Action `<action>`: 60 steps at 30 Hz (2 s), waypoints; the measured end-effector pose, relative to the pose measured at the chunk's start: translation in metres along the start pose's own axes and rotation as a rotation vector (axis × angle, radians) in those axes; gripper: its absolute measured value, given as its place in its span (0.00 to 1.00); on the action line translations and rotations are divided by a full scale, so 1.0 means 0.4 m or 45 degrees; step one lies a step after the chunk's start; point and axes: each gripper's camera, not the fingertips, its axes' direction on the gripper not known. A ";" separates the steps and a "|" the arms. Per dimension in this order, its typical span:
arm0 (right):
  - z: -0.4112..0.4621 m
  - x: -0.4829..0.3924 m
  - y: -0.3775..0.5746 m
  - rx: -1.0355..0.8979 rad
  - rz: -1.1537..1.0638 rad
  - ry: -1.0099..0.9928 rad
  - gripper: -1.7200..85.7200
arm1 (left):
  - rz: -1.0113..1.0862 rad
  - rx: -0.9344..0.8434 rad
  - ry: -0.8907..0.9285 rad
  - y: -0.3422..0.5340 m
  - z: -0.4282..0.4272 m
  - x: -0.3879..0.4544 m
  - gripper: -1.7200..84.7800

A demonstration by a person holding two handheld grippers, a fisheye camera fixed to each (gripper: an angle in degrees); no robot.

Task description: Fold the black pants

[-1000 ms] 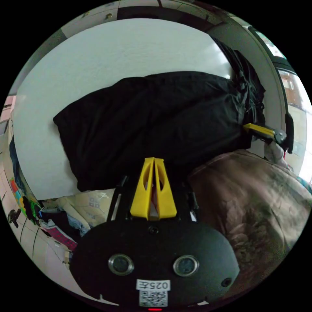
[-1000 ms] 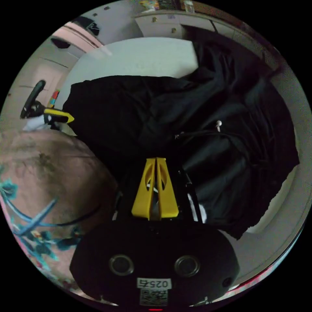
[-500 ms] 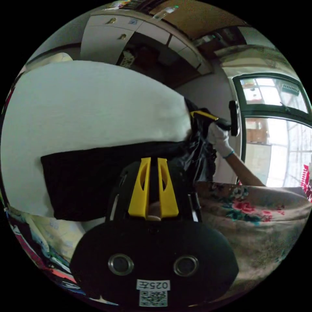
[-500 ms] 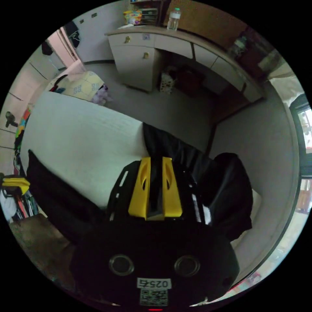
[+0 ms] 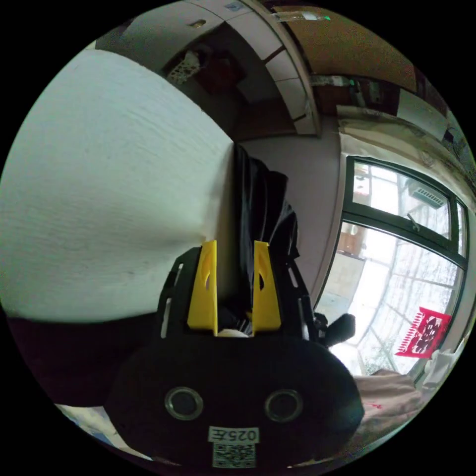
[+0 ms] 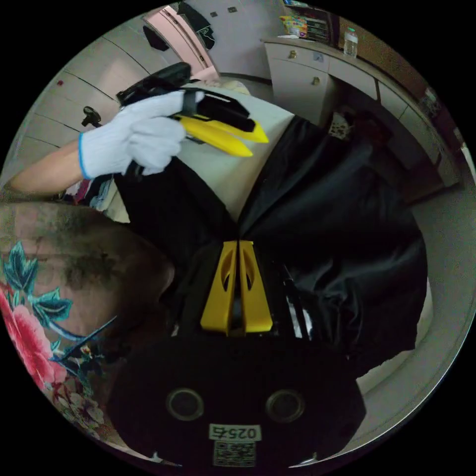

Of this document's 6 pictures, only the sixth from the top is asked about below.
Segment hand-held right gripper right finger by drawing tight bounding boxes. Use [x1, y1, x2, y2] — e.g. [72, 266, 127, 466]
[239, 240, 274, 334]

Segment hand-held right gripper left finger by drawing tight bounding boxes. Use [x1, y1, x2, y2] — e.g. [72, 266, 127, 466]
[200, 240, 238, 336]

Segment black pants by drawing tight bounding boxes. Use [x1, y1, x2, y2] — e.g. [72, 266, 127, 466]
[114, 115, 429, 377]

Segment person's left hand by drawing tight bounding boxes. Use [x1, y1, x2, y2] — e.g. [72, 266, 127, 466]
[78, 90, 206, 180]

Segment black hanging garment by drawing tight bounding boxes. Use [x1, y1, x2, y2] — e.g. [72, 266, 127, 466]
[177, 2, 217, 51]

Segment white cupboard with drawers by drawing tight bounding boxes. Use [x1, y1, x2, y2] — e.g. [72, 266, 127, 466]
[260, 26, 463, 206]

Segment dark shelf with packets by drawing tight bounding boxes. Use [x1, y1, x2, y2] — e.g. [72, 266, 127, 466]
[279, 0, 341, 42]

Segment person's body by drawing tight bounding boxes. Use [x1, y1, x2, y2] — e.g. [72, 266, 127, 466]
[0, 200, 176, 357]

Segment pile of clothes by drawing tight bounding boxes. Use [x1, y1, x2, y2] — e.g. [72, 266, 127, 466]
[62, 176, 120, 221]

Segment white wardrobe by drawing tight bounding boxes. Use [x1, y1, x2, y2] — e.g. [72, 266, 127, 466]
[10, 22, 176, 159]

